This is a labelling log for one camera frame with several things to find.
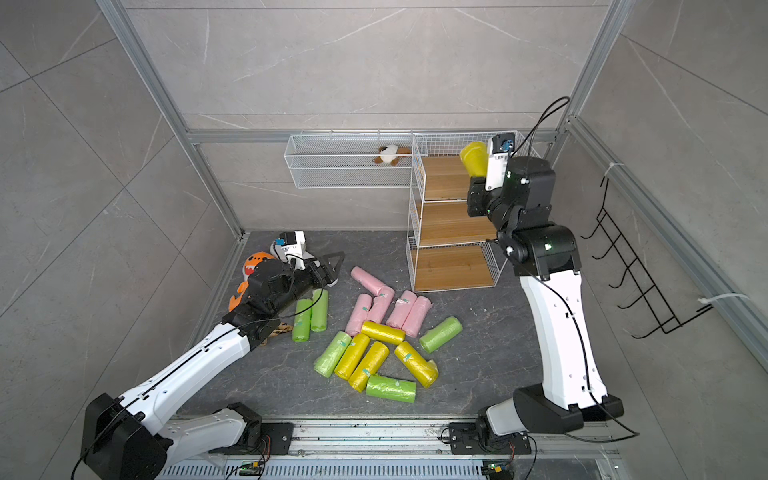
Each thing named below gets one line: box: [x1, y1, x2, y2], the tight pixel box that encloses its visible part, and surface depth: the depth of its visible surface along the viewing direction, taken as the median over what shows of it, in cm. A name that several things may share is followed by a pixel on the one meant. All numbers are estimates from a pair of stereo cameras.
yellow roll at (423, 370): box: [394, 341, 439, 389], surface depth 85 cm
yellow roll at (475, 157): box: [460, 141, 489, 177], surface depth 63 cm
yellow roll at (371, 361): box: [348, 341, 389, 393], surface depth 85 cm
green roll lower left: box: [313, 330, 352, 378], surface depth 87 cm
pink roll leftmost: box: [345, 293, 373, 337], surface depth 95 cm
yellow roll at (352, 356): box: [334, 334, 371, 381], surface depth 87 cm
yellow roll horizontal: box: [361, 320, 406, 345], surface depth 91 cm
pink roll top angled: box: [350, 266, 395, 298], surface depth 103 cm
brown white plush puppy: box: [372, 144, 412, 167], surface depth 89 cm
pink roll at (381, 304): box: [367, 286, 395, 324], surface depth 96 cm
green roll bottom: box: [366, 374, 417, 404], surface depth 79 cm
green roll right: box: [419, 316, 463, 353], surface depth 90 cm
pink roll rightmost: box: [401, 295, 433, 338], surface depth 95 cm
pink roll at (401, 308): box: [386, 290, 417, 329], surface depth 96 cm
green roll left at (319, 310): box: [311, 288, 329, 333], surface depth 94 cm
